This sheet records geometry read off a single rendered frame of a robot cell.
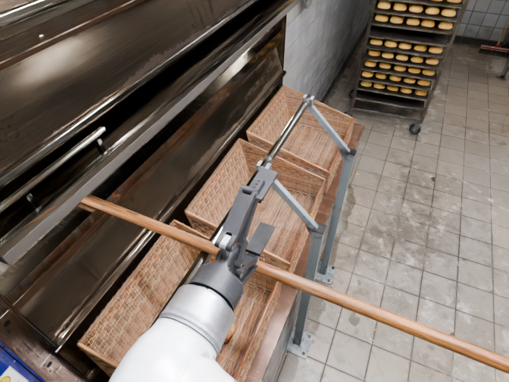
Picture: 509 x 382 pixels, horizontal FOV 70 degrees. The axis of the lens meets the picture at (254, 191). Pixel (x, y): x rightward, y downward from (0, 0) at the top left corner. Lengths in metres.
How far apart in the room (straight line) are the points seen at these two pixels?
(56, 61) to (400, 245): 2.24
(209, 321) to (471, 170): 3.13
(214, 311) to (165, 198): 0.97
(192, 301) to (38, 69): 0.65
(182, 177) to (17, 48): 0.78
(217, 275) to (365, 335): 1.77
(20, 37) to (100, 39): 0.23
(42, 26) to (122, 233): 0.66
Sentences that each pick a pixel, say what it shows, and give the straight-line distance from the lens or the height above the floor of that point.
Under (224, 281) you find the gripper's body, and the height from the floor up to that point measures 1.52.
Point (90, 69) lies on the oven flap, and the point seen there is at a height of 1.54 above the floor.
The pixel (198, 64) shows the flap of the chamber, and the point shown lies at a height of 1.40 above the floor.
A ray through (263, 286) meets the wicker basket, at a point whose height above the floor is 0.62.
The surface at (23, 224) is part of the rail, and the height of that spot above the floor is 1.43.
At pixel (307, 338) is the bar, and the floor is 0.01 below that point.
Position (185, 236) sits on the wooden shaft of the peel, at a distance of 0.97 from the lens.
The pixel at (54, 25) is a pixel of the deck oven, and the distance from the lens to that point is 0.95.
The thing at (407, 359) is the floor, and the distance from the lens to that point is 2.23.
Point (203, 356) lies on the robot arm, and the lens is 0.47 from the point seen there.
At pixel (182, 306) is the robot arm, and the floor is 1.53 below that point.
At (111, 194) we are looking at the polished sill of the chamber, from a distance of 1.18.
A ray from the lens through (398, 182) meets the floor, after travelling 3.08.
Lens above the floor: 1.95
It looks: 44 degrees down
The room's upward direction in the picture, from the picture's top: straight up
